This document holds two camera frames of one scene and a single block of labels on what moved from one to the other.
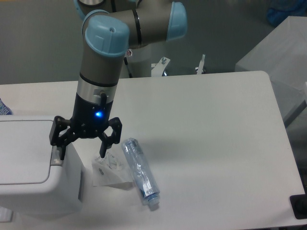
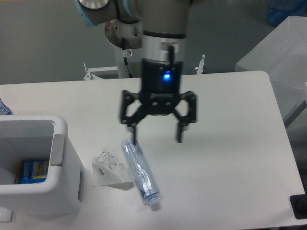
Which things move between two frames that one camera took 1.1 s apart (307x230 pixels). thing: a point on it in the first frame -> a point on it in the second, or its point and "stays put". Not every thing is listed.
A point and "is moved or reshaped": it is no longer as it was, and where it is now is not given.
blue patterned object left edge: (5, 109) stays put
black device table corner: (299, 205) stays put
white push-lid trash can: (34, 180) is moved or reshaped
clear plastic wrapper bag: (109, 171) stays put
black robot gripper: (89, 120) -> (160, 81)
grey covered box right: (282, 54) stays put
